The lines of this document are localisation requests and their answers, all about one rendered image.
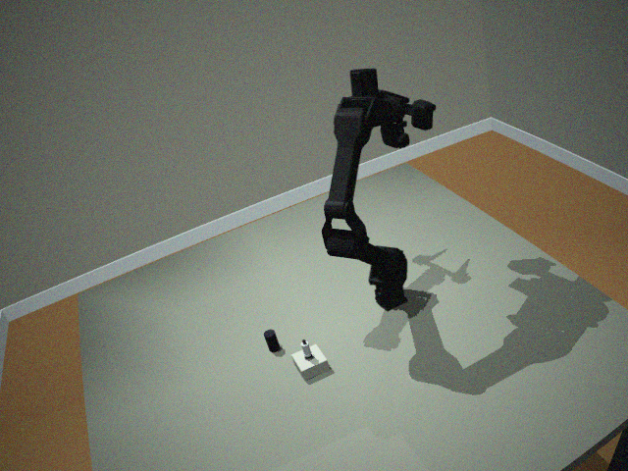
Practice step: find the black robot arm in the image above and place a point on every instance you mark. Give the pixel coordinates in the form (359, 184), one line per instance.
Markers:
(354, 119)

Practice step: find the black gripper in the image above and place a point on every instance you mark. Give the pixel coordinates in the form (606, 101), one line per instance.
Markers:
(396, 107)

